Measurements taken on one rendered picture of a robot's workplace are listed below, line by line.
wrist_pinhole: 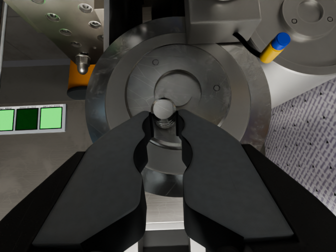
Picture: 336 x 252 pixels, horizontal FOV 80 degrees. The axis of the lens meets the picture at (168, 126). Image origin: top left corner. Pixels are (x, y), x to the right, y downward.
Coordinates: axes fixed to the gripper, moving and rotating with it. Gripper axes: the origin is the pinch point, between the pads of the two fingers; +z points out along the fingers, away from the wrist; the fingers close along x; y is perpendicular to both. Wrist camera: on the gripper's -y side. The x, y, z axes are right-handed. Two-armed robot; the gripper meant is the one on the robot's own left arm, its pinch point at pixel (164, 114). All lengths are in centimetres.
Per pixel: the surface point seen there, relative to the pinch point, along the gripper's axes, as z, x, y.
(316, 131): 10.6, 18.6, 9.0
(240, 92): 4.2, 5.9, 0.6
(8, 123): 33, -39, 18
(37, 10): 30.5, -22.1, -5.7
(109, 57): 6.7, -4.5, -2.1
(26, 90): 227, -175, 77
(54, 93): 224, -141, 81
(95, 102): 4.3, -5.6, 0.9
